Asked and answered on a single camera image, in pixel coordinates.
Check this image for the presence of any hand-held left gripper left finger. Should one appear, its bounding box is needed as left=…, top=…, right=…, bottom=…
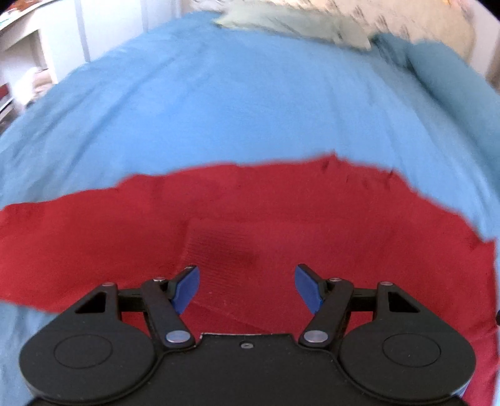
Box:
left=73, top=265, right=201, bottom=349

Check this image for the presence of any red small garment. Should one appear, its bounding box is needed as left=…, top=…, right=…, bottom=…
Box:
left=0, top=154, right=500, bottom=406

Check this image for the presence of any patterned cream headboard cloth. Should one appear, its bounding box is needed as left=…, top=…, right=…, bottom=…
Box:
left=328, top=0, right=479, bottom=63

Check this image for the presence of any white shelf unit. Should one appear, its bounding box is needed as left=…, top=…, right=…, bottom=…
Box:
left=0, top=0, right=88, bottom=129

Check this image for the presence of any teal blue pillow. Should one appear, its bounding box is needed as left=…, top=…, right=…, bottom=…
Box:
left=371, top=33, right=500, bottom=157

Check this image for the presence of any blue bed sheet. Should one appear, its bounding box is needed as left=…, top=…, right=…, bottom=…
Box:
left=0, top=10, right=500, bottom=406

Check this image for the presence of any pale green pillow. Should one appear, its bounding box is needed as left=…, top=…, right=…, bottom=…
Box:
left=213, top=0, right=373, bottom=51

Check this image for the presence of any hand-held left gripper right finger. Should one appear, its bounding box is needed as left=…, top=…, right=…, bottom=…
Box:
left=294, top=264, right=422, bottom=346

